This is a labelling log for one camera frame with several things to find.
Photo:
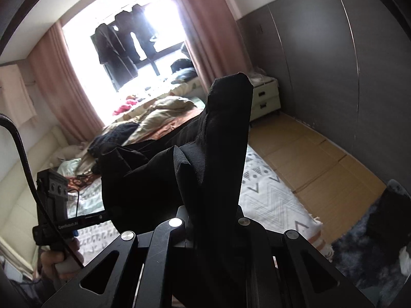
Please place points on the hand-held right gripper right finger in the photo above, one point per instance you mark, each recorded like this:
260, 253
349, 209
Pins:
249, 231

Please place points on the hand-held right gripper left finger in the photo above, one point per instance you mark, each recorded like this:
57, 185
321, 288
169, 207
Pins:
167, 231

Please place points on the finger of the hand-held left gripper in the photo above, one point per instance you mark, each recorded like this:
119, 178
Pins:
98, 218

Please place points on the black shirt with yellow patch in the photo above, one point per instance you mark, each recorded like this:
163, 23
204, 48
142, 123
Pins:
192, 173

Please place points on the hanging dark clothes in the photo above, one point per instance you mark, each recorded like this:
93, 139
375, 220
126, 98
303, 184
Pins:
115, 48

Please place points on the person's left hand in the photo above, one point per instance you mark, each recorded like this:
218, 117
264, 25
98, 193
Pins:
53, 263

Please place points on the cream padded headboard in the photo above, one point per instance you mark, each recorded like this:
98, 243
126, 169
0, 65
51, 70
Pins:
19, 199

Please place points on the white patterned blanket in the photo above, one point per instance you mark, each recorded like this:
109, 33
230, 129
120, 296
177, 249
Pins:
273, 199

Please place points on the light green pillow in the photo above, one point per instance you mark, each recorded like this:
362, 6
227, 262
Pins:
69, 166

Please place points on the black fuzzy sweater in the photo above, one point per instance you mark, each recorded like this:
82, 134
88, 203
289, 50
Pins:
112, 134

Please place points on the grey shaggy rug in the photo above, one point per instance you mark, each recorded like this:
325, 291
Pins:
359, 253

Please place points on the red cloth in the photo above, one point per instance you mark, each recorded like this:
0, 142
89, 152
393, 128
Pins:
123, 107

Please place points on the orange and beige duvet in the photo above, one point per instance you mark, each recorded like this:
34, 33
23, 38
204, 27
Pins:
167, 109

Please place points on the cream hanging cloth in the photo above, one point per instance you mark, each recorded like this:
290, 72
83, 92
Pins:
16, 93

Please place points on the pink curtain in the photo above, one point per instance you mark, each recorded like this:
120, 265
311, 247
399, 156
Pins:
208, 22
64, 86

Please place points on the white nightstand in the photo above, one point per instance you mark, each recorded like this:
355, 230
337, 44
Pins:
265, 99

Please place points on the dark pillow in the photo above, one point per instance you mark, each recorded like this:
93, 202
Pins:
183, 70

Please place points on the grey wardrobe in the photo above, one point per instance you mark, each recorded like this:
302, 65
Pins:
321, 70

